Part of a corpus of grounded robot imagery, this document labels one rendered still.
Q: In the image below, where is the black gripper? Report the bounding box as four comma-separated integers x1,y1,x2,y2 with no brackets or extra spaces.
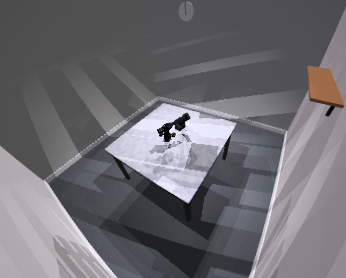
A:
159,131,176,137

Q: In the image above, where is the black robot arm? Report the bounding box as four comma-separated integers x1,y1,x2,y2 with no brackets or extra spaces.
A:
157,112,191,140

